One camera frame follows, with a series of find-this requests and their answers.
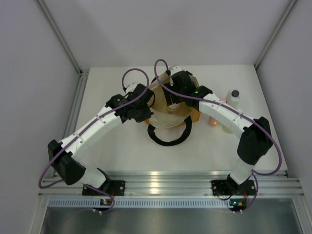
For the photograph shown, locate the orange bottle pink cap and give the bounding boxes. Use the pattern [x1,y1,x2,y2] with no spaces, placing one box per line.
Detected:
[208,98,226,127]

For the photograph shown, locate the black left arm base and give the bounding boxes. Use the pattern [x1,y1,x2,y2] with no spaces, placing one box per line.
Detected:
[82,180,126,196]

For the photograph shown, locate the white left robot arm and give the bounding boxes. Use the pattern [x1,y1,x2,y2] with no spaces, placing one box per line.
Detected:
[48,83,155,195]

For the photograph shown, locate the tan canvas tote bag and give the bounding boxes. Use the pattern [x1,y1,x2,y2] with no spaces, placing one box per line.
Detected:
[145,79,200,146]

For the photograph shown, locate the cream cylindrical bottle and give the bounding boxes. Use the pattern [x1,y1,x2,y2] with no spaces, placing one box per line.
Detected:
[167,103,181,112]

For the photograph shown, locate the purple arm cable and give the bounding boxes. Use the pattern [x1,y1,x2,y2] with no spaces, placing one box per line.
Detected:
[38,68,149,215]
[154,58,282,214]

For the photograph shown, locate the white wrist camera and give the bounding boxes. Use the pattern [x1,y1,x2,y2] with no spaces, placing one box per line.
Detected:
[125,82,137,93]
[169,66,182,86]

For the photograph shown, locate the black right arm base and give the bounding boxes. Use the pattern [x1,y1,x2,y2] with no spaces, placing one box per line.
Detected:
[211,179,256,196]

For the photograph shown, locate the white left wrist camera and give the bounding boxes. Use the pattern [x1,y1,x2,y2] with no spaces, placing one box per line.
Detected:
[125,82,137,93]

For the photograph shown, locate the perforated cable duct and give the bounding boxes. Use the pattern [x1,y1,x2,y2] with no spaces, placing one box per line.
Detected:
[48,198,243,208]

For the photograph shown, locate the green pump bottle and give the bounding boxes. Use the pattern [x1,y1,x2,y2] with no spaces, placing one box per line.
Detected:
[222,125,234,134]

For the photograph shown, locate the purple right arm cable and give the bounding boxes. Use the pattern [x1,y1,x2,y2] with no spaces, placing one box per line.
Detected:
[154,58,282,214]

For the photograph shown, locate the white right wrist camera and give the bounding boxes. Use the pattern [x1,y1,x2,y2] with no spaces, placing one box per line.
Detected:
[169,66,182,86]

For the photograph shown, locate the white bottle black cap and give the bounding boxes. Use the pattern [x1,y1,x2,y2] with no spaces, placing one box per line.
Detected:
[225,89,240,109]

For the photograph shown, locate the aluminium frame rail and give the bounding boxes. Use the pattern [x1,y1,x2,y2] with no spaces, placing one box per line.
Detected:
[38,170,305,198]

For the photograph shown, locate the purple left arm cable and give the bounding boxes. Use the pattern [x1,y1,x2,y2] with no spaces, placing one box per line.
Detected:
[38,68,149,215]

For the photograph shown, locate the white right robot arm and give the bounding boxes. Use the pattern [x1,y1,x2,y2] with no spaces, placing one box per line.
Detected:
[163,70,273,194]

